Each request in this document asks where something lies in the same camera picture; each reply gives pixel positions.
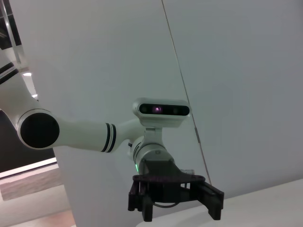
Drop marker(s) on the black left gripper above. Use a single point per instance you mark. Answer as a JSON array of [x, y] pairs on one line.
[[163, 175]]

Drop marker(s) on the wood grain board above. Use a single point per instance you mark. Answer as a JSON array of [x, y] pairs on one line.
[[28, 184]]

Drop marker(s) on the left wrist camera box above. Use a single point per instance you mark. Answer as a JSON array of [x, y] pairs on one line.
[[163, 113]]

